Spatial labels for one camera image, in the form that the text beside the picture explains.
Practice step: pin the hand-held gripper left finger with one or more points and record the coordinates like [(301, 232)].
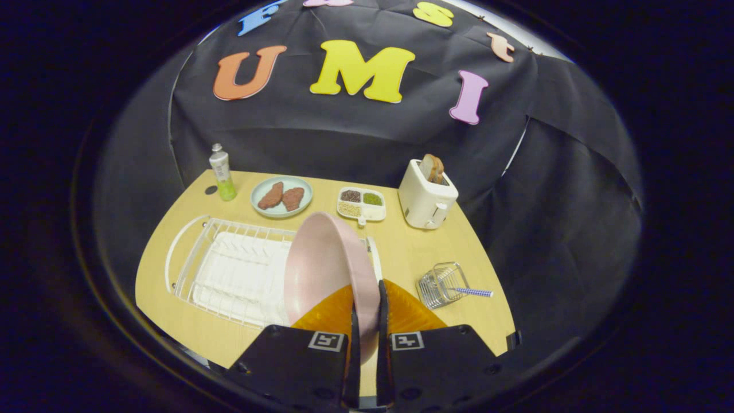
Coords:
[(354, 373)]

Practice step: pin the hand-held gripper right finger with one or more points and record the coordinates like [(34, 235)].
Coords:
[(382, 373)]

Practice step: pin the pink plate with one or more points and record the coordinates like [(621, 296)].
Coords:
[(321, 269)]

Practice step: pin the light green plate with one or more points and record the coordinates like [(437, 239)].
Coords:
[(298, 182)]

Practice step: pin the white drip tray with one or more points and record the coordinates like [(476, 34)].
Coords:
[(241, 281)]

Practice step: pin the white divided snack tray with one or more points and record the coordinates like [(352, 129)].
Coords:
[(374, 213)]

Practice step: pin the white toaster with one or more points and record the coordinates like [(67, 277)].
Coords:
[(421, 201)]

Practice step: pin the brown meat patty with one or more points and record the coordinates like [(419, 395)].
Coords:
[(270, 196), (293, 198)]

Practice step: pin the brown bread slice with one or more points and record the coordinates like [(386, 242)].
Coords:
[(431, 167)]

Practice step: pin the black backdrop cloth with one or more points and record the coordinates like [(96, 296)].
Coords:
[(344, 137)]

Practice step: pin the green liquid plastic bottle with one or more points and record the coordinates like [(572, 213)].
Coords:
[(222, 172)]

